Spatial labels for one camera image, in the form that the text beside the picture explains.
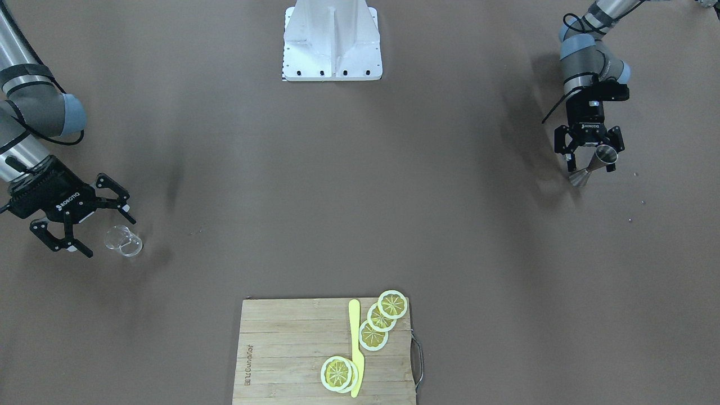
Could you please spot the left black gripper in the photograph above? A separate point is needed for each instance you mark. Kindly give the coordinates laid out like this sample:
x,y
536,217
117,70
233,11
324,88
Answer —
x,y
589,119

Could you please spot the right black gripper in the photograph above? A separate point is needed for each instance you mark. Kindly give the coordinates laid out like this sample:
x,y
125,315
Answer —
x,y
59,203

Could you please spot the steel double jigger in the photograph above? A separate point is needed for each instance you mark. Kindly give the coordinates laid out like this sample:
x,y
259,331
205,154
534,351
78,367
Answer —
x,y
605,155

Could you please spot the small clear glass cup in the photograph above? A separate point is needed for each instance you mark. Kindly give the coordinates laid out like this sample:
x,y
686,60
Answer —
x,y
123,241

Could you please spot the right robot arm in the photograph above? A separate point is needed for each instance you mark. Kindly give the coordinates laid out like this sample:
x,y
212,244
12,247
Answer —
x,y
36,109

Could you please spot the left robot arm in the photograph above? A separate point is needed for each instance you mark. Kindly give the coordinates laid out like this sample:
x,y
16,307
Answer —
x,y
592,75

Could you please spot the wooden cutting board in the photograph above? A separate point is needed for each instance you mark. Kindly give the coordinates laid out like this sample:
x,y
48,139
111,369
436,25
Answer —
x,y
283,343

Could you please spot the end row lemon slice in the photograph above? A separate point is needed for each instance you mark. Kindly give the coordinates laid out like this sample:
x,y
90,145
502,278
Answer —
x,y
392,304

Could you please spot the yellow plastic knife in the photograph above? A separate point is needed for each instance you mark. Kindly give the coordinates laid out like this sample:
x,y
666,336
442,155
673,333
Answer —
x,y
357,357

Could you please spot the middle row lemon slice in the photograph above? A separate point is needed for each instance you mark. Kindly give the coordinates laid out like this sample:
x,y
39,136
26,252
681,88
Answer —
x,y
377,321

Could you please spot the lemon slice beside knife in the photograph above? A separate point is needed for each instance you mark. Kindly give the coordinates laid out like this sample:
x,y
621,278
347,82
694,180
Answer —
x,y
339,374

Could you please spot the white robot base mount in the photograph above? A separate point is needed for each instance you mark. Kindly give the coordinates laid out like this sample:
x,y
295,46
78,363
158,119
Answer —
x,y
331,40

